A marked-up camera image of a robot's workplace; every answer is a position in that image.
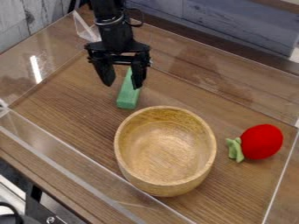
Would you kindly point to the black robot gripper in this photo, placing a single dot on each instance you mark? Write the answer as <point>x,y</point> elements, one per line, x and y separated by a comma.
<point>103,59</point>

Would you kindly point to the green rectangular block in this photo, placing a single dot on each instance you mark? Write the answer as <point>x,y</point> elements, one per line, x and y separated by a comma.
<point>129,95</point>

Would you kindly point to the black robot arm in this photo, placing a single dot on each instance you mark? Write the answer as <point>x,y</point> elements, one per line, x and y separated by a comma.
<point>118,48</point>

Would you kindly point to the brown wooden bowl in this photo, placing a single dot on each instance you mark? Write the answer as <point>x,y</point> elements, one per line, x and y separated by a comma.
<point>166,150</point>

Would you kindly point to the clear acrylic front barrier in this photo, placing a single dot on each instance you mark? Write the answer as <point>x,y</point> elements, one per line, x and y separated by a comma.
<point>84,186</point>

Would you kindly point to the grey sofa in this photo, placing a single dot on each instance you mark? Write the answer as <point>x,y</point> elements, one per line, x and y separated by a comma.
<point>239,20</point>

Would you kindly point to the red plush strawberry toy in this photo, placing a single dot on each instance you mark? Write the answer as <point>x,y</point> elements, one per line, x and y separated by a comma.
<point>258,143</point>

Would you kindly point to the black metal table leg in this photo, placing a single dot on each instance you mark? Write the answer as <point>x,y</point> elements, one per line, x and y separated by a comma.
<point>36,210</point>

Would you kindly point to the clear acrylic corner bracket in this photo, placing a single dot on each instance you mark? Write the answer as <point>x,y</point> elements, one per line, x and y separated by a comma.
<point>86,32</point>

